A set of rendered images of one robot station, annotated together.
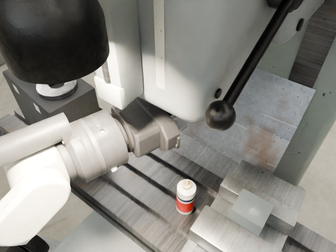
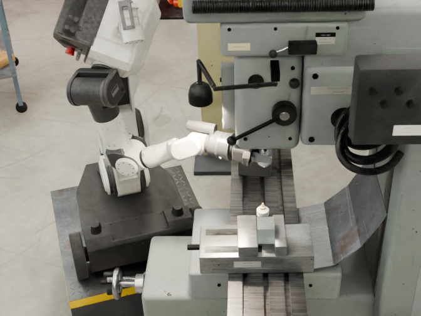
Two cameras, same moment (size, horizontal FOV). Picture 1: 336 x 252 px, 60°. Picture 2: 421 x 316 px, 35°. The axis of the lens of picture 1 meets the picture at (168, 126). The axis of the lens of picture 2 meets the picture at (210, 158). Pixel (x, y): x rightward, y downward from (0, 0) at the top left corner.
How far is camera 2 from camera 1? 1.80 m
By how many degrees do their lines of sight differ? 44
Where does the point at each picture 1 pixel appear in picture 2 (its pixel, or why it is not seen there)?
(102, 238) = (219, 221)
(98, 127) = (223, 136)
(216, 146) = (330, 228)
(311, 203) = not seen: outside the picture
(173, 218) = not seen: hidden behind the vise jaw
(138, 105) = not seen: hidden behind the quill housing
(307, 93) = (383, 215)
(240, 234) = (251, 231)
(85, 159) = (210, 143)
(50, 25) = (193, 94)
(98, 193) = (234, 194)
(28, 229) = (180, 154)
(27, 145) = (197, 126)
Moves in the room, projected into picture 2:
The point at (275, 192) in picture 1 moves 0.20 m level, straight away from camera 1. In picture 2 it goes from (299, 244) to (364, 242)
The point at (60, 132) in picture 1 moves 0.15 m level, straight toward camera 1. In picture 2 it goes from (209, 129) to (187, 153)
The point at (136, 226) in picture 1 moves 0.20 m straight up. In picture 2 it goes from (232, 217) to (231, 170)
